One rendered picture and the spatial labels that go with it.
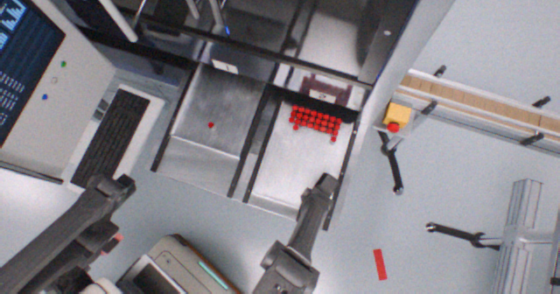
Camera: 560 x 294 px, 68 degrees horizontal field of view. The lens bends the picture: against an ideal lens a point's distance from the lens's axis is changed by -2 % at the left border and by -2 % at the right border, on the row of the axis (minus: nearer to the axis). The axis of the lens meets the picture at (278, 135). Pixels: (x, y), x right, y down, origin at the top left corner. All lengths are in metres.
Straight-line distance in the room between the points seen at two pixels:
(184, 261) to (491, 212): 1.64
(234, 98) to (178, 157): 0.29
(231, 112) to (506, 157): 1.68
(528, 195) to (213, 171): 1.32
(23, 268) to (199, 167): 0.74
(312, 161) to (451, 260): 1.23
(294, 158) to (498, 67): 1.68
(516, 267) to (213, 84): 1.40
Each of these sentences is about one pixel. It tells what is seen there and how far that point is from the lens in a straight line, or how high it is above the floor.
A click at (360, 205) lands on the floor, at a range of 2.36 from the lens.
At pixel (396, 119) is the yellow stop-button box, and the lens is 1.39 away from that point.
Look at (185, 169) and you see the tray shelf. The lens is 1.51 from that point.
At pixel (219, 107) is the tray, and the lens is 1.54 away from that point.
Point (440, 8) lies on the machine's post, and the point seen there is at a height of 1.64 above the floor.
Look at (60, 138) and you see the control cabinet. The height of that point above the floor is 0.93.
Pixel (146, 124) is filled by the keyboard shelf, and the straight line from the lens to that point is 1.67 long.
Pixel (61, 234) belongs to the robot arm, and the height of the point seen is 1.47.
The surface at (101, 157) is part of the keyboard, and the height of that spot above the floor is 0.82.
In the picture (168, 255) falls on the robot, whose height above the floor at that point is 0.28.
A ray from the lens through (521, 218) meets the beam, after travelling 2.02.
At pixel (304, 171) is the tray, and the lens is 1.46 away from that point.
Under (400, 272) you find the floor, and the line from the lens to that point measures 2.39.
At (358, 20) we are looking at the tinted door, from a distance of 0.95.
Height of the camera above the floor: 2.32
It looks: 75 degrees down
